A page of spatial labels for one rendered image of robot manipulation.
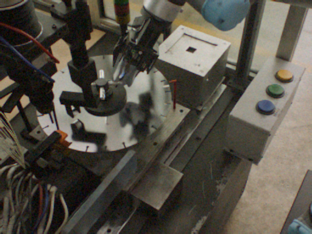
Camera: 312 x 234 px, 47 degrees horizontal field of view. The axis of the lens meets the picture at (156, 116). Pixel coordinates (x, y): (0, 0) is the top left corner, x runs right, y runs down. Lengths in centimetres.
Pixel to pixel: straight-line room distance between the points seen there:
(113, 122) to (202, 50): 40
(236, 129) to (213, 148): 12
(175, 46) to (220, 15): 48
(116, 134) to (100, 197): 19
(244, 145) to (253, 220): 85
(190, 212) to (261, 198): 96
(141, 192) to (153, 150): 11
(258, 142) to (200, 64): 28
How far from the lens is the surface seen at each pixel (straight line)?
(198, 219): 94
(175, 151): 102
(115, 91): 90
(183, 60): 107
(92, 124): 85
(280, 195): 190
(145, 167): 89
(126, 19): 110
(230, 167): 102
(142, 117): 85
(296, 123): 222
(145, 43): 77
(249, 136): 97
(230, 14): 67
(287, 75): 107
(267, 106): 97
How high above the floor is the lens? 159
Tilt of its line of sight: 48 degrees down
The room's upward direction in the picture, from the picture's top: 2 degrees counter-clockwise
